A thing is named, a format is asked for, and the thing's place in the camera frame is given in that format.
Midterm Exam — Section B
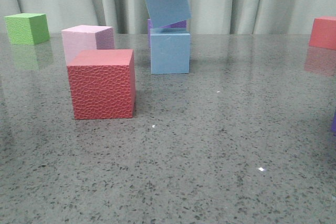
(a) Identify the light blue foam cube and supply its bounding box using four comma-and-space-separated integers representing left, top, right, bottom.
150, 28, 191, 74

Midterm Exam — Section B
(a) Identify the purple foam cube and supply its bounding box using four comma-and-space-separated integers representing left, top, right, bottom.
147, 18, 187, 48

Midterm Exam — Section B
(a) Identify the pink foam cube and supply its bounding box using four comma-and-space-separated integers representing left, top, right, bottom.
61, 25, 115, 64

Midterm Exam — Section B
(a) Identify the grey curtain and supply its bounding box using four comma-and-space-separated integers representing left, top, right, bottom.
1, 0, 335, 34

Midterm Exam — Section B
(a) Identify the red textured foam cube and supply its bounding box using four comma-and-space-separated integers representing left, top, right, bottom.
67, 49, 135, 120

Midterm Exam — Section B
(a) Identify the green foam cube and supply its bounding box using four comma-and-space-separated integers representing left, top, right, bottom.
4, 13, 50, 45

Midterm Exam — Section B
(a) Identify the red foam cube right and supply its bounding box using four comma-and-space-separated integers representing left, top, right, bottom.
309, 16, 336, 50

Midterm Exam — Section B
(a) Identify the purple cube at edge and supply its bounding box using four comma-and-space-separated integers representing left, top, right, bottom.
331, 112, 336, 133

